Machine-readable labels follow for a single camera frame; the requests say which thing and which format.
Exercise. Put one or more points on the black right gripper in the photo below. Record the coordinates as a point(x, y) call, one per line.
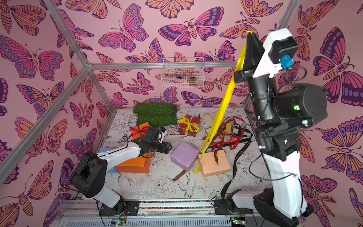
point(246, 74)

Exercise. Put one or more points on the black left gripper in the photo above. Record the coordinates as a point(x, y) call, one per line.
point(165, 147)

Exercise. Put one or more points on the small orange gift box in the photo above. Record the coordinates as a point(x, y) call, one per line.
point(139, 130)

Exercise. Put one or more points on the large orange gift box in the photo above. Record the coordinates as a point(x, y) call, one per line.
point(140, 165)

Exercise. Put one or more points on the lilac gift box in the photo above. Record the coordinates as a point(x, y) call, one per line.
point(185, 156)

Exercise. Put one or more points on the peach gift box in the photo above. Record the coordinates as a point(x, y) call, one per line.
point(209, 167)

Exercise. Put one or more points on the brown ribbon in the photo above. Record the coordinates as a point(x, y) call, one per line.
point(225, 129)

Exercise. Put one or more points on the black printed ribbon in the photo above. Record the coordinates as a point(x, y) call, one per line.
point(248, 141)

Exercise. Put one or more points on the light blue gift box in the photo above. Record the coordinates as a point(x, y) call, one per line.
point(112, 160)

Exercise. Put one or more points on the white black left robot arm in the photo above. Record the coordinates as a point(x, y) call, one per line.
point(89, 175)

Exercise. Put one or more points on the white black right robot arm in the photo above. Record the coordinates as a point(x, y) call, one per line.
point(277, 117)

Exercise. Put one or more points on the green artificial grass mat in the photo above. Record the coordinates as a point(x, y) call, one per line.
point(156, 114)

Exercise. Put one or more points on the aluminium frame post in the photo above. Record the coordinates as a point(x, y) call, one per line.
point(286, 18)

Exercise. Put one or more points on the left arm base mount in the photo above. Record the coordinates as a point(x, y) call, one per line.
point(122, 208)

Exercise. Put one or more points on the white wire basket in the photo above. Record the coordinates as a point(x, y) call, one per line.
point(183, 72)

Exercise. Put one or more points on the aluminium front rail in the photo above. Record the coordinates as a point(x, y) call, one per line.
point(207, 212)

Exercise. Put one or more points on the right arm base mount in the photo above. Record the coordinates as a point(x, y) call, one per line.
point(236, 203)

